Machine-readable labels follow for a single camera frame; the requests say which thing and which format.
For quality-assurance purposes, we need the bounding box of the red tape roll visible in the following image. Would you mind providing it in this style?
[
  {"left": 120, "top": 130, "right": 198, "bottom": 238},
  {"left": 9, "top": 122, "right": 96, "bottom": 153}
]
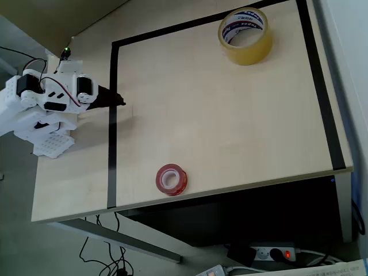
[{"left": 155, "top": 163, "right": 189, "bottom": 197}]

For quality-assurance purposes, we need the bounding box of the large yellow tape roll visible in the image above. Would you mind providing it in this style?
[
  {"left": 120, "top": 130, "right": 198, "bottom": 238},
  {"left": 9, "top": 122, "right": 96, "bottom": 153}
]
[{"left": 217, "top": 7, "right": 273, "bottom": 66}]

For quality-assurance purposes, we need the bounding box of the black controller board green light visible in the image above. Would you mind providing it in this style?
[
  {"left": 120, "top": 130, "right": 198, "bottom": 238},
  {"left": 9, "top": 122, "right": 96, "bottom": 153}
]
[{"left": 59, "top": 47, "right": 73, "bottom": 63}]

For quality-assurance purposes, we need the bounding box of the brown cardboard panel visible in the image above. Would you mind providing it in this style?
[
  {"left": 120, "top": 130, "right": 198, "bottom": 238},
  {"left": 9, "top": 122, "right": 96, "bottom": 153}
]
[{"left": 0, "top": 0, "right": 131, "bottom": 56}]

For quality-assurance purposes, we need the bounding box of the grey metal table foot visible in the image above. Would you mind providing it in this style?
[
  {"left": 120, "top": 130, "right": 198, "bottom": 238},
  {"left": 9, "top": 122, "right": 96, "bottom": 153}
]
[{"left": 48, "top": 217, "right": 182, "bottom": 264}]

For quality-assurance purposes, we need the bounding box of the black power adapter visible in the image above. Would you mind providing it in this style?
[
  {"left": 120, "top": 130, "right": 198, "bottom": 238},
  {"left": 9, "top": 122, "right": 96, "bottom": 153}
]
[{"left": 227, "top": 244, "right": 258, "bottom": 267}]

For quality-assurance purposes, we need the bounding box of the black round plug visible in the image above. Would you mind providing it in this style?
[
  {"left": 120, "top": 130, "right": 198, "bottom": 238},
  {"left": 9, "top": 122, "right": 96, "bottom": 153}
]
[{"left": 269, "top": 247, "right": 286, "bottom": 261}]

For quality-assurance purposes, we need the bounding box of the grey metal table leg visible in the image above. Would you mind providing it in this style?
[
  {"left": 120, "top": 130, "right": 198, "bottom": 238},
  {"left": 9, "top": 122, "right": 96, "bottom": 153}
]
[{"left": 335, "top": 171, "right": 354, "bottom": 243}]

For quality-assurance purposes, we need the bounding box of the printed paper sheet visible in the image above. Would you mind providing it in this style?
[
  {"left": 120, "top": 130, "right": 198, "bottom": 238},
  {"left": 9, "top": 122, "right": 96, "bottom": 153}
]
[{"left": 229, "top": 258, "right": 368, "bottom": 276}]

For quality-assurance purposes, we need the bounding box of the red white black servo wire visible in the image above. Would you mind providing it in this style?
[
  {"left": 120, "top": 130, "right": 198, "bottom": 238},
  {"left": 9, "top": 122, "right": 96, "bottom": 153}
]
[{"left": 28, "top": 59, "right": 82, "bottom": 108}]

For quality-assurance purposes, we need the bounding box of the thin black floor cable tangle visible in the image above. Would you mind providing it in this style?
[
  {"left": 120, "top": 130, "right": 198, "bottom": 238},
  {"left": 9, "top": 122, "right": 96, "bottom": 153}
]
[{"left": 79, "top": 212, "right": 135, "bottom": 276}]

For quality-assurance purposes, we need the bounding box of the white power strip orange switch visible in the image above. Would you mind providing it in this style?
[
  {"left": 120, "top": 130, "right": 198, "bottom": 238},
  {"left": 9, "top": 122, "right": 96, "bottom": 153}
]
[{"left": 195, "top": 264, "right": 228, "bottom": 276}]

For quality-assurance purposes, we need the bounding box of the white power strip red switch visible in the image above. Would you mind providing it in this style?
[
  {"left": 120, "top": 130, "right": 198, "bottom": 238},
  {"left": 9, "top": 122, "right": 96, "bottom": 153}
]
[{"left": 248, "top": 243, "right": 297, "bottom": 263}]

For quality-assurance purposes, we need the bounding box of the white power cable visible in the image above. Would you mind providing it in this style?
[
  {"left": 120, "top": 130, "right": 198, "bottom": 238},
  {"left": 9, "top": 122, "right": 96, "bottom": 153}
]
[{"left": 295, "top": 248, "right": 343, "bottom": 267}]

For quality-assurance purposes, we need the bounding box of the thick black cable loop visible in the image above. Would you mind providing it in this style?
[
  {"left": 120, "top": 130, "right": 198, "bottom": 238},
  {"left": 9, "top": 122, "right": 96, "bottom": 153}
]
[{"left": 351, "top": 199, "right": 366, "bottom": 235}]

